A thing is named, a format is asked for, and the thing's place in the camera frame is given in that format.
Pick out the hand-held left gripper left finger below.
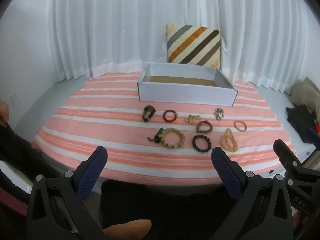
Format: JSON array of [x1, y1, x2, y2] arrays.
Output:
[[26, 146, 108, 240]]

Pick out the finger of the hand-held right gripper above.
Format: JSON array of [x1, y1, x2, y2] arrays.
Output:
[[273, 139, 303, 173]]

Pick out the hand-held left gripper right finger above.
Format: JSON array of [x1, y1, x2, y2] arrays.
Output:
[[211, 147, 294, 240]]

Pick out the gold chain jewelry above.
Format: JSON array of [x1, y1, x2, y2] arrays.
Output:
[[184, 114, 202, 125]]

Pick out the dark brown black bracelet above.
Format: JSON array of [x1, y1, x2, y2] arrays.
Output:
[[142, 105, 157, 122]]

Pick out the white cardboard box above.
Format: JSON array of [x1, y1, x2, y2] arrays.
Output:
[[137, 63, 237, 107]]

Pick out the person's left hand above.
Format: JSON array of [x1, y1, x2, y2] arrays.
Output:
[[102, 219, 152, 240]]

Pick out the dark folded cloth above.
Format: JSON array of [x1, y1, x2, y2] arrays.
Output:
[[286, 105, 318, 144]]

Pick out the thin amber bangle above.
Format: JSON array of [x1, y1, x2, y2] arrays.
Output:
[[234, 120, 248, 132]]

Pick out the pink white striped blanket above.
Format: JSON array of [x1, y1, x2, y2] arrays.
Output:
[[31, 71, 297, 187]]

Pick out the black and beige clothes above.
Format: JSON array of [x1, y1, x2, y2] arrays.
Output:
[[290, 77, 320, 120]]

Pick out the person's black pants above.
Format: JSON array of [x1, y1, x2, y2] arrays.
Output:
[[0, 122, 230, 240]]

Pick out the person's bare knee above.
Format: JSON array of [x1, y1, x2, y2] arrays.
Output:
[[0, 99, 11, 127]]

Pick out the diagonal striped cushion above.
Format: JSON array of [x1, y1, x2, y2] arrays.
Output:
[[166, 24, 223, 69]]

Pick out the white pleated curtain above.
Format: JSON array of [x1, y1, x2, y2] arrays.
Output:
[[47, 0, 320, 93]]

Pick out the orange amber bead necklace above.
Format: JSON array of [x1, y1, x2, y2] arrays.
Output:
[[220, 128, 238, 153]]

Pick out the dark maroon bead bracelet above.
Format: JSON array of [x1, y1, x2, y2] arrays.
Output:
[[192, 134, 211, 152]]

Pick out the brown bead bracelet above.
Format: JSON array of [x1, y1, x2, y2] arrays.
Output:
[[196, 120, 213, 133]]

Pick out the silver chain jewelry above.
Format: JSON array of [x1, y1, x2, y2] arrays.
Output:
[[214, 107, 225, 121]]

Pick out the light wood bead bracelet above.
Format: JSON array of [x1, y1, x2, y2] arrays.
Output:
[[147, 127, 186, 148]]

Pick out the red bead bracelet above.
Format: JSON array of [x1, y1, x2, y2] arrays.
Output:
[[163, 109, 178, 123]]

